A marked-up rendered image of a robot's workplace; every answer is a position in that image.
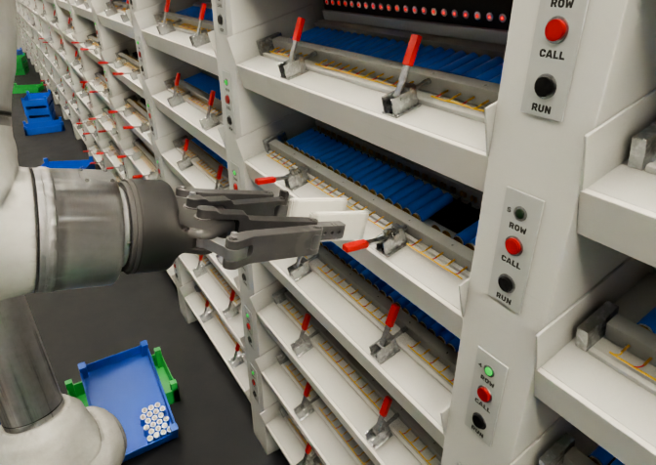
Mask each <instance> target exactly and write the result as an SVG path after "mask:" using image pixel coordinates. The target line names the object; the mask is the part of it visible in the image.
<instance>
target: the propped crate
mask: <svg viewBox="0 0 656 465"><path fill-rule="evenodd" d="M78 368H79V371H80V376H81V380H82V383H83V387H84V390H85V394H86V397H87V401H88V405H89V406H97V407H101V408H104V409H106V410H107V411H108V412H110V413H111V414H113V415H114V416H115V417H116V418H117V419H118V421H119V422H120V423H121V425H122V427H123V429H124V432H125V434H126V438H127V449H126V454H125V458H124V460H123V462H125V461H127V460H129V459H131V458H133V457H136V456H138V455H140V454H142V453H144V452H146V451H149V450H151V449H153V448H155V447H157V446H159V445H162V444H164V443H166V442H168V441H170V440H172V439H175V438H177V437H178V432H179V428H178V425H177V423H176V422H175V419H174V416H173V413H172V411H171V408H170V405H169V403H168V401H167V398H166V395H165V392H164V389H163V387H162V384H161V381H160V378H159V376H158V373H157V370H156V367H155V365H154V362H153V359H152V356H151V354H150V351H149V348H148V344H147V342H146V340H143V341H141V342H140V345H139V346H137V347H135V348H132V349H129V350H126V351H124V352H121V353H118V354H115V355H112V356H110V357H107V358H104V359H99V360H97V361H94V362H91V363H88V364H86V363H85V361H84V362H81V363H78ZM156 402H160V403H161V405H164V406H165V407H166V415H167V416H169V426H170V430H171V434H169V435H167V436H165V437H163V438H161V439H158V440H156V441H154V442H152V443H150V444H147V441H146V438H147V437H145V436H144V427H142V426H141V421H140V416H141V415H142V409H143V408H144V407H146V408H148V406H149V405H151V404H153V405H154V404H155V403H156ZM123 462H122V463H123Z"/></svg>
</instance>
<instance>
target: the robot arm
mask: <svg viewBox="0 0 656 465"><path fill-rule="evenodd" d="M16 70H17V8H16V0H0V422H1V425H0V465H121V464H122V462H123V460H124V458H125V454H126V449H127V438H126V434H125V432H124V429H123V427H122V425H121V423H120V422H119V421H118V419H117V418H116V417H115V416H114V415H113V414H111V413H110V412H108V411H107V410H106V409H104V408H101V407H97V406H87V407H85V406H84V404H83V402H82V401H80V400H79V399H77V398H75V397H72V396H69V395H66V394H62V392H61V390H60V387H59V384H58V382H57V379H56V376H55V374H54V371H53V368H52V367H51V364H50V362H49V359H48V356H47V354H46V351H45V348H44V346H43V343H42V340H41V338H40V335H39V332H38V330H37V327H36V324H35V322H34V319H33V316H32V314H31V311H30V308H29V307H28V304H27V301H26V299H25V296H24V295H26V294H32V293H38V292H42V293H51V292H53V291H57V290H66V289H76V288H85V287H95V286H105V285H110V284H113V283H114V282H115V281H116V280H117V278H119V276H120V273H121V271H122V272H124V273H125V274H127V275H130V274H141V273H152V272H162V271H166V270H168V269H170V268H171V267H172V266H173V264H174V262H175V260H176V259H177V258H178V257H179V256H180V255H181V254H183V253H188V254H198V255H207V254H211V253H215V254H217V255H219V256H221V257H223V268H224V269H226V270H236V269H239V268H241V267H244V266H246V265H248V264H253V263H261V262H267V261H274V260H281V259H288V258H295V257H302V256H308V255H315V254H317V253H318V249H319V245H320V242H324V241H338V240H352V239H362V238H363V236H364V232H365V228H366V224H367V220H368V216H369V213H368V212H367V211H366V210H358V211H346V207H347V202H348V201H347V199H346V198H344V197H315V198H290V200H289V201H288V198H289V193H290V192H289V191H287V190H280V192H279V196H276V197H274V192H272V191H270V190H211V189H197V188H190V187H185V186H179V187H176V195H175V193H174V191H173V189H172V188H171V186H170V185H169V184H168V183H167V182H165V181H163V180H139V179H123V180H122V181H121V182H119V183H117V181H116V178H115V177H114V175H113V174H112V173H111V172H109V171H107V169H103V170H97V169H82V168H79V169H64V168H48V167H43V166H39V167H37V168H29V167H19V163H18V150H17V145H16V142H15V139H14V136H13V128H12V116H11V115H12V94H13V86H14V80H15V76H16Z"/></svg>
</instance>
